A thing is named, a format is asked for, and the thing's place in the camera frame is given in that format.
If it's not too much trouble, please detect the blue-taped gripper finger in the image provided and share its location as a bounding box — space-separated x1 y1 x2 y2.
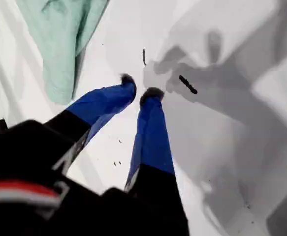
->
124 87 191 236
47 73 137 168

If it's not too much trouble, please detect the pale green T-shirt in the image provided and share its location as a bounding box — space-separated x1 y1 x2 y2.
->
16 0 111 104

